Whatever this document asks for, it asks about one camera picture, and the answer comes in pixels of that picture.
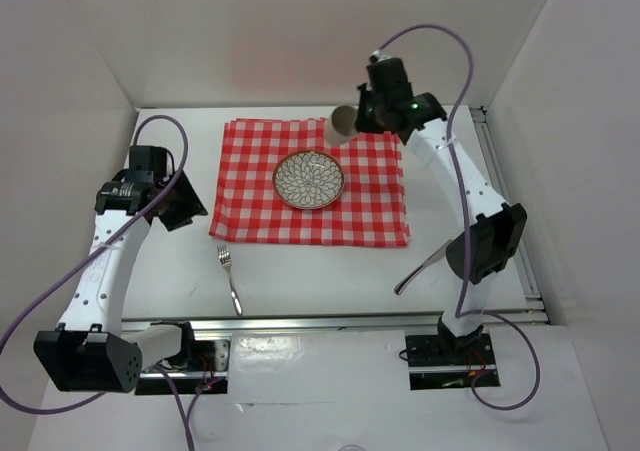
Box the beige cup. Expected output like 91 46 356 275
324 105 358 146

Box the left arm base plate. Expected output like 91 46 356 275
161 337 231 395

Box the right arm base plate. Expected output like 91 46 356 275
398 333 501 391

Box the red white checkered cloth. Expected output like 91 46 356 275
209 118 410 248

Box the silver table knife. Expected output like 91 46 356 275
393 240 452 296

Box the aluminium frame rail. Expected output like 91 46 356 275
122 105 548 330

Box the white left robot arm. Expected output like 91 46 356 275
33 145 207 393

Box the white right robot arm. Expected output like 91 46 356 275
354 51 527 363

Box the floral patterned ceramic bowl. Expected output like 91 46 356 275
272 150 345 210

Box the silver fork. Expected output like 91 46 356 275
217 245 244 317

